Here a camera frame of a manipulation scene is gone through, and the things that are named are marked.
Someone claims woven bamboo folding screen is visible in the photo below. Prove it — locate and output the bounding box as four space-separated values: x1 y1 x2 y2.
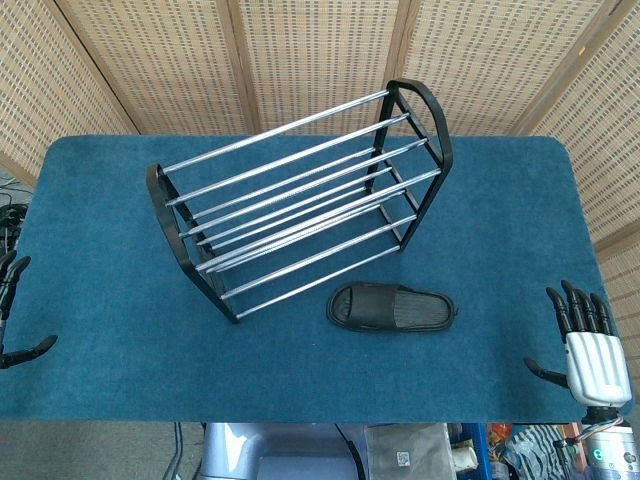
0 0 640 351

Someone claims blue metal frame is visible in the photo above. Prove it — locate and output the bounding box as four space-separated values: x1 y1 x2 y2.
447 422 487 480

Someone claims black slipper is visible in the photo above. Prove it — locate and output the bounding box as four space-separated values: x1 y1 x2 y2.
325 282 461 336

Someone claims grey plastic bag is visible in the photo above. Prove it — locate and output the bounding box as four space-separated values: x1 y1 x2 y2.
365 423 457 480

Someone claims blue carpet mat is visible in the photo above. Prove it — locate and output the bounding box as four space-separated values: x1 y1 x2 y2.
0 133 636 425

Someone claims black and chrome shoe rack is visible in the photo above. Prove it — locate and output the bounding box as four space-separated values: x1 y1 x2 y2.
145 78 454 325

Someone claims black cable bundle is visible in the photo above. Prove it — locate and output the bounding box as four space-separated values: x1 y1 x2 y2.
0 172 32 251

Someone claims grey robot torso base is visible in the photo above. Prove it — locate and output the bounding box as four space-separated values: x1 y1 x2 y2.
197 422 369 480

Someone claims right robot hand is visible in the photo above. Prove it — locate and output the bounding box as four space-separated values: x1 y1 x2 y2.
523 279 633 406

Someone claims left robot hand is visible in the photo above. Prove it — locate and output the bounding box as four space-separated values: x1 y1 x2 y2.
0 251 59 371

